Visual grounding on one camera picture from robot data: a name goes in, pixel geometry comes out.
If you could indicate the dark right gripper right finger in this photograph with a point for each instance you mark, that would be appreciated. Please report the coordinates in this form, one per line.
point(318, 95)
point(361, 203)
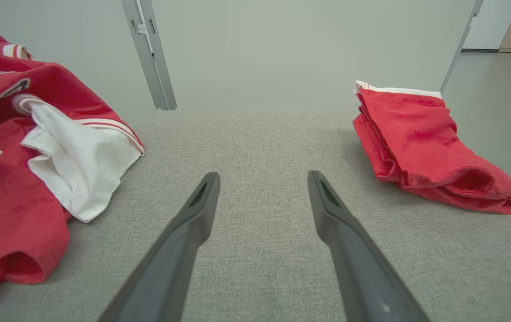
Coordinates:
point(353, 259)

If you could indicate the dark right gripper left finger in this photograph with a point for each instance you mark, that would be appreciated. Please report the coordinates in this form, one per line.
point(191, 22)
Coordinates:
point(175, 250)

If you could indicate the red shorts with white stripes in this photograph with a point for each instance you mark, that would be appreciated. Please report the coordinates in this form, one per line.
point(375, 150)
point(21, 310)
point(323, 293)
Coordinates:
point(420, 143)

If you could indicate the red jersey with white sleeves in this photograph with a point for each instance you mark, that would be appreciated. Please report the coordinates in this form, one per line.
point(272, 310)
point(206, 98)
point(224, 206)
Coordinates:
point(9, 210)

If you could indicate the grey metal partition post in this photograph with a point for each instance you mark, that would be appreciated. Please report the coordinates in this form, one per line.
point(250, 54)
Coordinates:
point(161, 62)
point(141, 53)
point(461, 44)

